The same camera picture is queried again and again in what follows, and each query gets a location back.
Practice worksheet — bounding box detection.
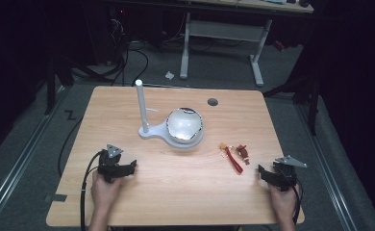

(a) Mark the small gold charm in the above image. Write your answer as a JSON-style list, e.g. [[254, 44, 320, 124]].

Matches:
[[218, 142, 229, 159]]

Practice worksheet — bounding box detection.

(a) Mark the grey tape strip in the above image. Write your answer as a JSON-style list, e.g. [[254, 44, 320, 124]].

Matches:
[[43, 192, 68, 204]]

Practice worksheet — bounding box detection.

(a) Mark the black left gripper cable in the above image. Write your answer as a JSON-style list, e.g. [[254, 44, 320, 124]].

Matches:
[[79, 150, 104, 231]]

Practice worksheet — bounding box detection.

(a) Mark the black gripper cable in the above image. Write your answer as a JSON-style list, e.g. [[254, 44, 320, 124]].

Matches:
[[290, 177, 305, 226], [79, 150, 104, 231]]

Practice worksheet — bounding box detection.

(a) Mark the small red object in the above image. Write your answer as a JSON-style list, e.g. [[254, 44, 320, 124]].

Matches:
[[273, 39, 287, 53]]

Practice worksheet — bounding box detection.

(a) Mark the metal floor rail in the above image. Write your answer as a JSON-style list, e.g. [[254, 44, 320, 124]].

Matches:
[[0, 86, 68, 231], [294, 103, 358, 231]]

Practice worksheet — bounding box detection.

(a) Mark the black floor cable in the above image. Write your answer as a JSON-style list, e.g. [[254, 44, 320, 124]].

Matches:
[[111, 39, 150, 87], [57, 116, 85, 178]]

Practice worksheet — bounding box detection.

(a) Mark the desk with white legs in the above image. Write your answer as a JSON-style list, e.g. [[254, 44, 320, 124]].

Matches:
[[178, 0, 315, 89]]

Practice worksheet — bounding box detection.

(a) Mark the person's left hand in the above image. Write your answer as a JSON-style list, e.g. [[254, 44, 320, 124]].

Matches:
[[90, 170, 125, 210]]

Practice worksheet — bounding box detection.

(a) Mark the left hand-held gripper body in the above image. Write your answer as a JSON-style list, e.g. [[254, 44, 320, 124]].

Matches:
[[96, 143, 128, 184]]

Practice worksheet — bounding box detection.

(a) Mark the red figure charm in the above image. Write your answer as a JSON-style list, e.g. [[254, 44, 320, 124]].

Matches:
[[236, 143, 251, 167]]

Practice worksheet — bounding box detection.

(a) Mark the round silver dish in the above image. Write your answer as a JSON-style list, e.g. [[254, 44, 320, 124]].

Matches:
[[164, 107, 205, 144]]

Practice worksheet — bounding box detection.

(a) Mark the person's right hand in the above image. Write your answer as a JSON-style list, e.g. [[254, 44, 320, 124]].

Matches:
[[267, 183, 301, 222]]

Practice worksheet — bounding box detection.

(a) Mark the black metal stand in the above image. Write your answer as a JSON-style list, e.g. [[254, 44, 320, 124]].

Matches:
[[262, 72, 322, 137], [43, 57, 75, 116]]

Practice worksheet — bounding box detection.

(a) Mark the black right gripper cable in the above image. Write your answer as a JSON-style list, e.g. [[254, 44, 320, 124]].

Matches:
[[290, 177, 305, 226]]

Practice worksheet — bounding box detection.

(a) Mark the black computer tower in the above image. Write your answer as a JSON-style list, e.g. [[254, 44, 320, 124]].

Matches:
[[82, 5, 130, 65]]

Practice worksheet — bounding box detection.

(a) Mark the white stand with pole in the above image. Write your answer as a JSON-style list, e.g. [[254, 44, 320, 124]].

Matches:
[[135, 78, 205, 149]]

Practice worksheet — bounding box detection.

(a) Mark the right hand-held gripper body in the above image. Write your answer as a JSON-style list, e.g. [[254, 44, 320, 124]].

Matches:
[[271, 155, 308, 193]]

